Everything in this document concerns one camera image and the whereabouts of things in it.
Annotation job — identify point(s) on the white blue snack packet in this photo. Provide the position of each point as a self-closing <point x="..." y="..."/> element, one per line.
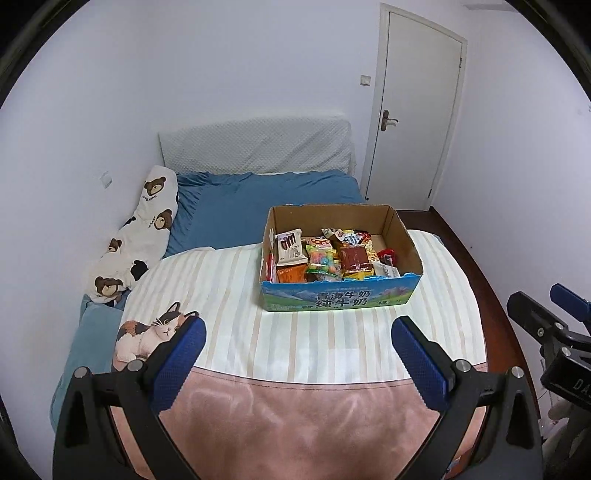
<point x="355" y="237"/>

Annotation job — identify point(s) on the orange snack packet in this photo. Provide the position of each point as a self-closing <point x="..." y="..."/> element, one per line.
<point x="292" y="274"/>

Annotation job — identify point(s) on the white wall socket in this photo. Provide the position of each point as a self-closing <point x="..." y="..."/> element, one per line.
<point x="106" y="180"/>

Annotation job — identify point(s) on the bear print pillow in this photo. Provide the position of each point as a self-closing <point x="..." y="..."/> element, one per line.
<point x="147" y="221"/>

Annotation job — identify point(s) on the red snack packet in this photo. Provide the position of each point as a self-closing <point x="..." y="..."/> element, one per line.
<point x="388" y="256"/>

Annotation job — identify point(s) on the cat shaped cushion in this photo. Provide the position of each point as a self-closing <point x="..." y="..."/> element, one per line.
<point x="147" y="337"/>

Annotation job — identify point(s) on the colourful candy packet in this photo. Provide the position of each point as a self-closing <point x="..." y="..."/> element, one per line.
<point x="323" y="261"/>

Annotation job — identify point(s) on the red packet with white label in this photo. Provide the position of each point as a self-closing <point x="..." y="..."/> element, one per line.
<point x="271" y="267"/>

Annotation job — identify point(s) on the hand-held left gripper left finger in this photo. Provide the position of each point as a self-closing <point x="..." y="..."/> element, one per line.
<point x="182" y="350"/>

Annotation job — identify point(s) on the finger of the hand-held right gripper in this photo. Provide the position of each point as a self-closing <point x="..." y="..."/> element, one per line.
<point x="531" y="314"/>
<point x="572" y="304"/>

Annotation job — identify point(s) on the printed blue green cardboard box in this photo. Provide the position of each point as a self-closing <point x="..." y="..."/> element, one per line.
<point x="337" y="297"/>

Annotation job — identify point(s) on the white brown snack bar packet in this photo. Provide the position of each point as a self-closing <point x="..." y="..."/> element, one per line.
<point x="291" y="247"/>

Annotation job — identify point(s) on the yellow snack packet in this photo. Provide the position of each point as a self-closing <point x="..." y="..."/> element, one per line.
<point x="358" y="276"/>

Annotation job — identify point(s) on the white light switch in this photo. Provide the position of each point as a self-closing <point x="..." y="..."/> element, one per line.
<point x="365" y="80"/>

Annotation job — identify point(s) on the blue bed sheet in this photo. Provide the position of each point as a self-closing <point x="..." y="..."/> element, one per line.
<point x="231" y="217"/>

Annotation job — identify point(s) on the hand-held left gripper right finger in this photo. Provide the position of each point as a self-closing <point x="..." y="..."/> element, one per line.
<point x="420" y="360"/>

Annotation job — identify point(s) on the white door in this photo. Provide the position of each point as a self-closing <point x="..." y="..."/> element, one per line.
<point x="415" y="92"/>

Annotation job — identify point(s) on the light blue quilt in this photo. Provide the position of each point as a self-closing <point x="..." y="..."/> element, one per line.
<point x="87" y="350"/>

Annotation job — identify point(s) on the striped blanket with pink border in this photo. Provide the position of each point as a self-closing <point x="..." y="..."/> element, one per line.
<point x="323" y="346"/>

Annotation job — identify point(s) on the grey padded headboard cushion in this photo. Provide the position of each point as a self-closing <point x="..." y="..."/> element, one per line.
<point x="258" y="147"/>

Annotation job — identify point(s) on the white candy packet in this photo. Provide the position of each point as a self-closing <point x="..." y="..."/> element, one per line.
<point x="385" y="271"/>

